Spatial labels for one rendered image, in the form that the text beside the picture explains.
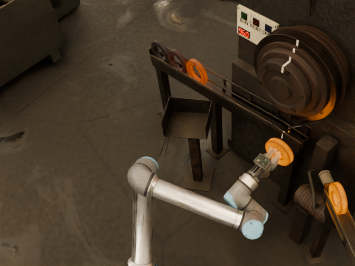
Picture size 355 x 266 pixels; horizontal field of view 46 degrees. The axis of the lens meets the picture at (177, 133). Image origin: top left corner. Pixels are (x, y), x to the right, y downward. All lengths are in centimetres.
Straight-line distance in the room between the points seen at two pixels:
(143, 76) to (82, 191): 122
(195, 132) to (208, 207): 71
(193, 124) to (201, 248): 80
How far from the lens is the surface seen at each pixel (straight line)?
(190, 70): 277
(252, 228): 190
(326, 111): 204
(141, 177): 191
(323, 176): 225
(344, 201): 211
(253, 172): 202
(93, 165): 323
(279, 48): 197
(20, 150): 355
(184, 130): 251
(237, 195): 200
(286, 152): 207
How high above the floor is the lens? 254
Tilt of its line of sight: 51 degrees down
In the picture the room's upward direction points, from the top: 9 degrees counter-clockwise
